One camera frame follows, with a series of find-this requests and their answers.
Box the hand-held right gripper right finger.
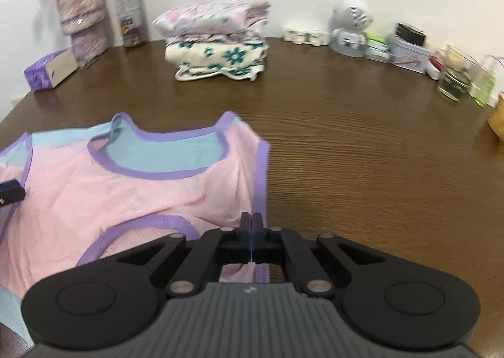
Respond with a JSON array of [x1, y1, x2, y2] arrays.
[[251, 212, 388, 298]]

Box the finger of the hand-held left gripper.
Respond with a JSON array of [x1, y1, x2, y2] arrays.
[[0, 180, 26, 207]]

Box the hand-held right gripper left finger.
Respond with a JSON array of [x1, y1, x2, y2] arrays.
[[114, 212, 253, 298]]

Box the pink and blue tank top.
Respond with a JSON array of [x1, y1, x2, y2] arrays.
[[0, 111, 272, 345]]

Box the purple tissue box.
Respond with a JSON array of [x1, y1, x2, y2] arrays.
[[24, 48, 78, 93]]

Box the folded cream floral garment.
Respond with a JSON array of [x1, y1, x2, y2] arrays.
[[164, 31, 269, 82]]

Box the pink knitted vase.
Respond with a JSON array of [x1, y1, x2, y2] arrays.
[[54, 0, 109, 63]]

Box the white power strip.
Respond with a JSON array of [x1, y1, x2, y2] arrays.
[[283, 26, 330, 46]]

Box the tea bottle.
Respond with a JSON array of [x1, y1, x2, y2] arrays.
[[113, 0, 148, 48]]

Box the green white small box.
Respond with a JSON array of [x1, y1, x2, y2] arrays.
[[365, 31, 390, 48]]

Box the grey tin box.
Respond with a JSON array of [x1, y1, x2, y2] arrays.
[[388, 33, 434, 74]]

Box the white robot speaker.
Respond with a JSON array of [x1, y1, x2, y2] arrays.
[[329, 0, 375, 57]]

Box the red white tube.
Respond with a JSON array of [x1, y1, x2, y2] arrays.
[[427, 57, 444, 80]]

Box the black charger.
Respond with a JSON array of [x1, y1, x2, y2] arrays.
[[395, 22, 428, 47]]

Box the glass cup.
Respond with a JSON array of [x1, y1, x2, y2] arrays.
[[437, 44, 483, 102]]

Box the yellow mug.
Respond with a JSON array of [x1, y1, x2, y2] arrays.
[[487, 92, 504, 140]]

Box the green small bottle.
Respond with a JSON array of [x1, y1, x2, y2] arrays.
[[474, 65, 497, 107]]

